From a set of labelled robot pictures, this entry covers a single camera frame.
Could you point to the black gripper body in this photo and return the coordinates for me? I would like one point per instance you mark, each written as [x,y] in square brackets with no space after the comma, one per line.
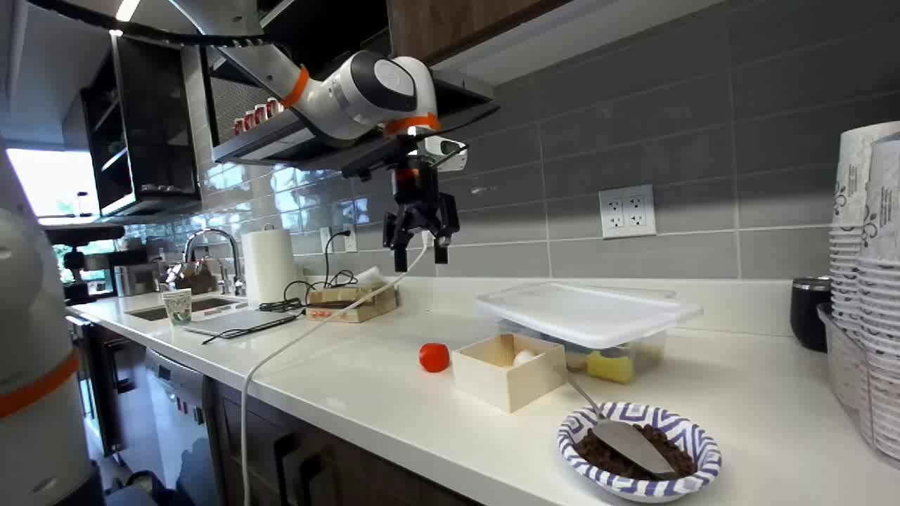
[420,205]

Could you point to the red block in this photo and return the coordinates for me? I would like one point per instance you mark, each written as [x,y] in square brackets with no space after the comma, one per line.
[434,358]

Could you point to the white plastic lid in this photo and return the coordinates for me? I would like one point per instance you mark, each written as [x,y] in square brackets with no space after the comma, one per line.
[586,310]

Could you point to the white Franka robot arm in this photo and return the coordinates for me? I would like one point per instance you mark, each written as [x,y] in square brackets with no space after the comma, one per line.
[356,94]

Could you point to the light wooden crate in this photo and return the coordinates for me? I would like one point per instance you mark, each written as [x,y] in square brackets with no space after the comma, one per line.
[506,383]

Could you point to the flat box with blue label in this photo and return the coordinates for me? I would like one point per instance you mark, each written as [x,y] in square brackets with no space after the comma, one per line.
[361,310]

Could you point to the brown cardboard box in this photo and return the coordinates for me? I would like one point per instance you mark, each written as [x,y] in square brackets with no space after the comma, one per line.
[337,296]

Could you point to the paper towel roll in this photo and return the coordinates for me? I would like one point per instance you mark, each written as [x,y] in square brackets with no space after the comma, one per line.
[269,264]

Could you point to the white roll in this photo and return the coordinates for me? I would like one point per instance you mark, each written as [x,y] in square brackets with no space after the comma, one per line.
[526,358]

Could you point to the dark flat tray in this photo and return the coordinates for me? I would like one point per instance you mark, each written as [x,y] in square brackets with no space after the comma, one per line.
[245,322]

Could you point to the chrome sink faucet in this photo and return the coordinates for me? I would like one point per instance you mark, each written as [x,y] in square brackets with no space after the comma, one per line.
[221,239]

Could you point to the yellow sponge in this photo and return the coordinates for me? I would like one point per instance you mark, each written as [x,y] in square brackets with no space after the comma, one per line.
[612,365]

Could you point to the small paper cup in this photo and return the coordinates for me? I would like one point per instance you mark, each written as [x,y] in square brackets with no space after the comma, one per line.
[179,307]

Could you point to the clear plastic container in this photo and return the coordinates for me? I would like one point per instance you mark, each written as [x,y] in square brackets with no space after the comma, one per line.
[648,355]

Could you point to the brown coffee beans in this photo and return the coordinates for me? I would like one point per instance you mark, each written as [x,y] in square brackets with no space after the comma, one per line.
[599,455]

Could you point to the grey metal spoon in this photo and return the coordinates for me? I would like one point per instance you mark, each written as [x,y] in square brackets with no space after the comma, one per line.
[634,445]

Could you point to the blue patterned paper plate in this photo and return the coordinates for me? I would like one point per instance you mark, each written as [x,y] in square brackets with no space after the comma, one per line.
[599,478]

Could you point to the black coffee machine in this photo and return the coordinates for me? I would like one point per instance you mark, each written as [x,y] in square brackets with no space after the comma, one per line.
[89,255]

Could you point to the black tumbler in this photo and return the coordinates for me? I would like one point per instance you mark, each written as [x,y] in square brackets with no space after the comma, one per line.
[809,313]

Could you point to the stack of paper cups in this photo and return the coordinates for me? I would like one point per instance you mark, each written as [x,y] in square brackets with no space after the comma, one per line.
[847,213]
[886,310]

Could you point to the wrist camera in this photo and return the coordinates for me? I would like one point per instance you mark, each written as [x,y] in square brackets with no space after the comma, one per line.
[442,151]

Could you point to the white wall outlet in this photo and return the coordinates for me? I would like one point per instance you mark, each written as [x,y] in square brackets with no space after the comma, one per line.
[626,212]

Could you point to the black open wall cabinet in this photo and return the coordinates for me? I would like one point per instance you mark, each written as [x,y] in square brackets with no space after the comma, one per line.
[150,129]

